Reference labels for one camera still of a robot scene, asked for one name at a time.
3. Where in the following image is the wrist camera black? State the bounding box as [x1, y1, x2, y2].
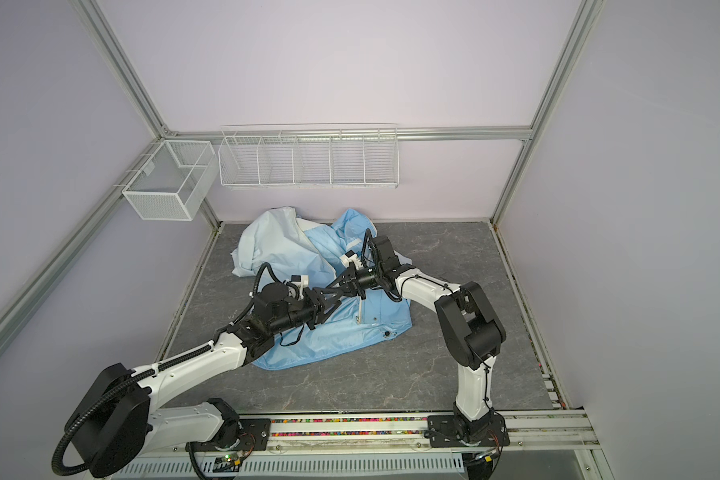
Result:
[254, 282, 305, 318]
[370, 235, 401, 272]

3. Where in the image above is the aluminium front rail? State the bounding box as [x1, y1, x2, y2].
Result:
[114, 404, 601, 468]

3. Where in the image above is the small white mesh basket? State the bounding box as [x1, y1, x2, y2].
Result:
[123, 140, 219, 221]

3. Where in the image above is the light blue jacket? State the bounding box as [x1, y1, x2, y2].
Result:
[230, 206, 413, 371]

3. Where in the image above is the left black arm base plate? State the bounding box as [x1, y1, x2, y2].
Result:
[194, 417, 272, 453]

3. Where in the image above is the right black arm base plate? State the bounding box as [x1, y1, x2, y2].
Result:
[423, 411, 510, 448]

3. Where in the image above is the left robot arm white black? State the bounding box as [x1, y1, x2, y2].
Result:
[51, 263, 356, 478]

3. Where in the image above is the long white wire basket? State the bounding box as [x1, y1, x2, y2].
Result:
[217, 123, 400, 189]

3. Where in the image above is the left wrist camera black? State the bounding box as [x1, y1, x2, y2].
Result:
[254, 282, 305, 318]

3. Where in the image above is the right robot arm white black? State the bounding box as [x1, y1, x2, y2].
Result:
[329, 231, 507, 444]

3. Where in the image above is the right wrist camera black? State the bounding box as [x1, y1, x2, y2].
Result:
[370, 235, 401, 272]

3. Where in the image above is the white slotted cable duct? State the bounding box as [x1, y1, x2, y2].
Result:
[113, 452, 466, 479]

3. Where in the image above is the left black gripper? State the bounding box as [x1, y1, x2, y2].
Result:
[270, 286, 343, 335]

